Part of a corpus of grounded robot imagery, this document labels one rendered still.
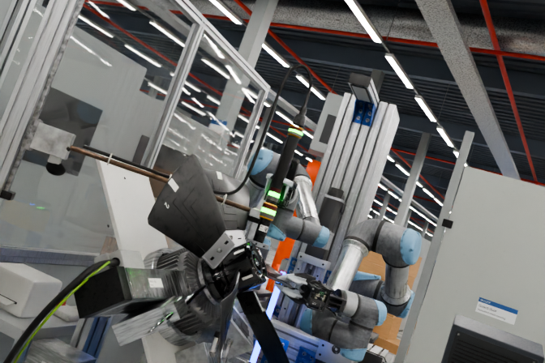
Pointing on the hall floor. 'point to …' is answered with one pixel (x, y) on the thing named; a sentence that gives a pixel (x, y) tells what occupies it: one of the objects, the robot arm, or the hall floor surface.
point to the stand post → (91, 335)
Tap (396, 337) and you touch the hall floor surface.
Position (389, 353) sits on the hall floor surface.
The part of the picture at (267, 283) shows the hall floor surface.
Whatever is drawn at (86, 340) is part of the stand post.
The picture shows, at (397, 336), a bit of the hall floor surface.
